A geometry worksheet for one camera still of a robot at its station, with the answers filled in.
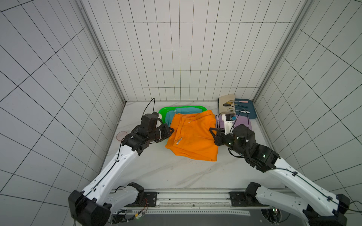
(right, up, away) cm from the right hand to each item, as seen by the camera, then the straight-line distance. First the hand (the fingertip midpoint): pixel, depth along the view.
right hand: (205, 130), depth 67 cm
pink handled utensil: (+42, +18, +54) cm, 70 cm away
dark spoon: (+27, +15, +50) cm, 59 cm away
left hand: (-17, -2, +7) cm, 18 cm away
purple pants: (+34, +3, +40) cm, 53 cm away
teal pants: (-21, +7, +39) cm, 44 cm away
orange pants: (-7, -4, +1) cm, 8 cm away
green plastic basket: (-25, +10, +36) cm, 45 cm away
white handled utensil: (+41, +9, +46) cm, 62 cm away
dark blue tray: (+42, +13, +49) cm, 66 cm away
